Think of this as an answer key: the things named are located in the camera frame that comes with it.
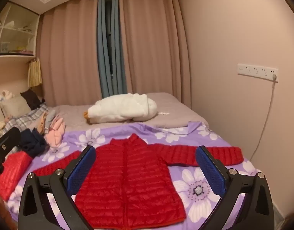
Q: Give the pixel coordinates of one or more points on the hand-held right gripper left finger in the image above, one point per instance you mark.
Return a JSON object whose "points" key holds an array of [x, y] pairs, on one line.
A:
{"points": [[82, 170]]}

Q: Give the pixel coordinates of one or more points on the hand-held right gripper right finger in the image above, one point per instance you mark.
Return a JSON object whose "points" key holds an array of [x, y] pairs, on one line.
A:
{"points": [[209, 170]]}

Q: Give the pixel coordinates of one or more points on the red puffer jacket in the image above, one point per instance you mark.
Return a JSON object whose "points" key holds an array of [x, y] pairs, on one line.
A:
{"points": [[132, 177], [12, 172]]}

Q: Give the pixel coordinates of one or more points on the folded red puffer jacket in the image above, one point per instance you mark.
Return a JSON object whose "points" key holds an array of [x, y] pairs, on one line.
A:
{"points": [[12, 172]]}

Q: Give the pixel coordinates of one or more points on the navy garment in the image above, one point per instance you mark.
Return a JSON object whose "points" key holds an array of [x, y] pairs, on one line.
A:
{"points": [[33, 142]]}

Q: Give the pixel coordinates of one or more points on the grey plaid cloth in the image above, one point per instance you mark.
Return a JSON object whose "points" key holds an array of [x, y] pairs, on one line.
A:
{"points": [[22, 121]]}

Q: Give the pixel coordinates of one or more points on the purple floral blanket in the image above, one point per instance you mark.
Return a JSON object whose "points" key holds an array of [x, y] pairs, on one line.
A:
{"points": [[72, 136]]}

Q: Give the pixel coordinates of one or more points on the beige pillow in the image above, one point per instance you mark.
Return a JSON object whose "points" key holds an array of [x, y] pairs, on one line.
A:
{"points": [[15, 106]]}

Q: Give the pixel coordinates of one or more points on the orange garment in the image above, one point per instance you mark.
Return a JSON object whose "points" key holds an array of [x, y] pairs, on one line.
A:
{"points": [[42, 124]]}

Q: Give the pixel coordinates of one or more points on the pink garment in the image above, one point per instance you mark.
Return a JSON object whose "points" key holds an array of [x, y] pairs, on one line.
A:
{"points": [[55, 134]]}

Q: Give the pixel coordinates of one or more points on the pink white stuffed toy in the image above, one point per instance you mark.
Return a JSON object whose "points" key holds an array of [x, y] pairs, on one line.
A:
{"points": [[5, 95]]}

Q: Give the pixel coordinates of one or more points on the grey garment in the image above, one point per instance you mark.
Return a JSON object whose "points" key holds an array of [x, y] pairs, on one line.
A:
{"points": [[50, 118]]}

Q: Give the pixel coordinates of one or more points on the grey bed sheet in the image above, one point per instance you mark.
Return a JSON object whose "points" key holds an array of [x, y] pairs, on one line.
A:
{"points": [[70, 117]]}

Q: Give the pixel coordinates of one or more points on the dark brown pillow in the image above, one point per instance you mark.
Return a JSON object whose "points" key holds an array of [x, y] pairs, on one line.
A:
{"points": [[30, 98]]}

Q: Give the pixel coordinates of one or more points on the white plush goose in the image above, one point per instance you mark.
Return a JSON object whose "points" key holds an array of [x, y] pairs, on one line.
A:
{"points": [[123, 110]]}

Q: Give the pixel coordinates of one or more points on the small white lace piece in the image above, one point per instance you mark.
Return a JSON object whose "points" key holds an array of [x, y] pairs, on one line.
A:
{"points": [[164, 113]]}

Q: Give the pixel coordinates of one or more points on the yellow tassel cloth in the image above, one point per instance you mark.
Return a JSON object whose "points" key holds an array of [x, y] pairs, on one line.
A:
{"points": [[34, 73]]}

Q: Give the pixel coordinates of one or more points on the white shelf cabinet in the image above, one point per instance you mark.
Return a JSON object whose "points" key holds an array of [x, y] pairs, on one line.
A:
{"points": [[3, 32]]}

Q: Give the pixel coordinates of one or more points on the pink curtain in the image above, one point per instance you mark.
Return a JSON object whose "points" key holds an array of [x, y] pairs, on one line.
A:
{"points": [[70, 52], [154, 48]]}

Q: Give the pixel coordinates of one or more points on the blue curtain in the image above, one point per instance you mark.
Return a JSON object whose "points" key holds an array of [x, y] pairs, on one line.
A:
{"points": [[102, 52]]}

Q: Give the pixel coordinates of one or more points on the white wall power strip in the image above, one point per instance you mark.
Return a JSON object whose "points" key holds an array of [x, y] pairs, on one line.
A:
{"points": [[252, 70]]}

